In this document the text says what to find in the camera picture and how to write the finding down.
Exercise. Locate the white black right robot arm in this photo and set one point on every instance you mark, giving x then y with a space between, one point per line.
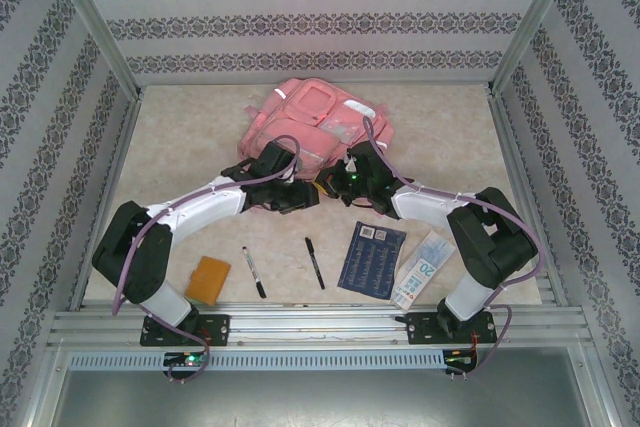
425 202

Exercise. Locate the aluminium mounting rail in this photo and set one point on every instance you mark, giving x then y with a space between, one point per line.
320 327

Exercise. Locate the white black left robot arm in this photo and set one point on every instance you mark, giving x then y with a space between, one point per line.
210 207

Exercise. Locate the black marker pen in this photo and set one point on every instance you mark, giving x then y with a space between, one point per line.
315 263

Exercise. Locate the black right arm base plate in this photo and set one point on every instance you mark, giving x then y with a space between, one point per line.
422 327

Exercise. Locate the white blue paper pack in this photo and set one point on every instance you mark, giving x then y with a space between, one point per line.
422 269

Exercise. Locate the aluminium side rail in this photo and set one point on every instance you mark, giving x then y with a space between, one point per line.
525 197
107 197

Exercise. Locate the pink student backpack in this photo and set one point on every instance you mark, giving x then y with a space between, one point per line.
310 112

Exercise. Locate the aluminium frame post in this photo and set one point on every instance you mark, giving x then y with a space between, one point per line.
95 22
535 22

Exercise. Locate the orange leather wallet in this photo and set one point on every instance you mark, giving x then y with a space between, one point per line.
207 281

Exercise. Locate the dark blue notebook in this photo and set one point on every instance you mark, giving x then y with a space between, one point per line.
370 262

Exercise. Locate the white barrel marker pen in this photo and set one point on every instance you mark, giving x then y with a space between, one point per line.
253 272

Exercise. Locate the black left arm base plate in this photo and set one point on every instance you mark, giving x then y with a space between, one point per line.
220 329

